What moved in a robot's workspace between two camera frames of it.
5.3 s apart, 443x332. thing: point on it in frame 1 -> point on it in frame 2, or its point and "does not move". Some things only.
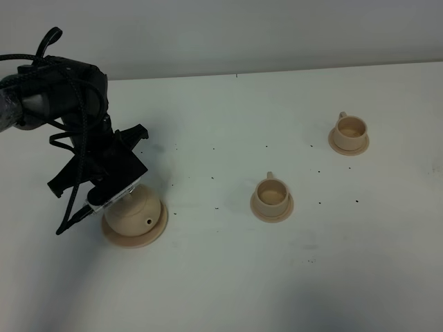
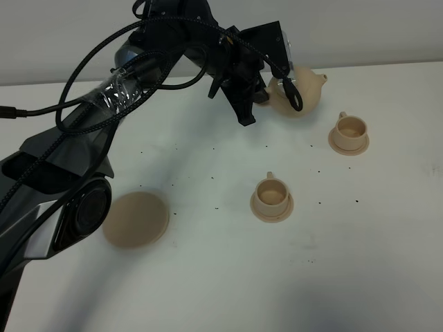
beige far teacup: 350,132 does not move
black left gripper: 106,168 -> 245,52
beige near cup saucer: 272,219 does not move
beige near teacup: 270,196 does not move
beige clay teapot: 135,214 -> 309,85
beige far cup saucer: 347,152 does not move
